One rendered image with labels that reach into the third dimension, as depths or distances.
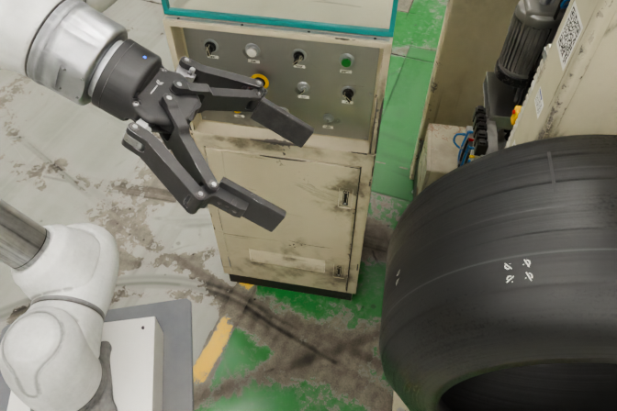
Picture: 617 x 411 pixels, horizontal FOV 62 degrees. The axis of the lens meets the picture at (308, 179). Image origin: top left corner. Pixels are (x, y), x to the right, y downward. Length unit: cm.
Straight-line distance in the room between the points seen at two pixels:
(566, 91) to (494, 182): 20
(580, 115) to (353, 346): 145
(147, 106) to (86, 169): 234
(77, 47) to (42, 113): 276
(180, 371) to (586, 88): 110
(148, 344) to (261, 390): 79
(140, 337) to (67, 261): 29
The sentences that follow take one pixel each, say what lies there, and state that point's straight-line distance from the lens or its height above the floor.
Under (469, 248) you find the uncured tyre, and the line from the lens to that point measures 68.
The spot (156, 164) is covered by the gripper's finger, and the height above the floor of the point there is 160.
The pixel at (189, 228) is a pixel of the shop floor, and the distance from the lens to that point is 245.
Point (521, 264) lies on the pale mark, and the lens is 64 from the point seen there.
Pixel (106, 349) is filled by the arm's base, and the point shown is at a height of 77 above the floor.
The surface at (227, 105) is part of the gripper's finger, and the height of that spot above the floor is 157.
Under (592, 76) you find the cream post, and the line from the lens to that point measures 85.
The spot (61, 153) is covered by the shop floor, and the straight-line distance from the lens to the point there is 298.
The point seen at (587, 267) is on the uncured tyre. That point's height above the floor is 147.
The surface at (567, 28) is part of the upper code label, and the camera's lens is 89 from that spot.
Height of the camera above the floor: 195
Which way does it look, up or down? 49 degrees down
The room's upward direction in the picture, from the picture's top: straight up
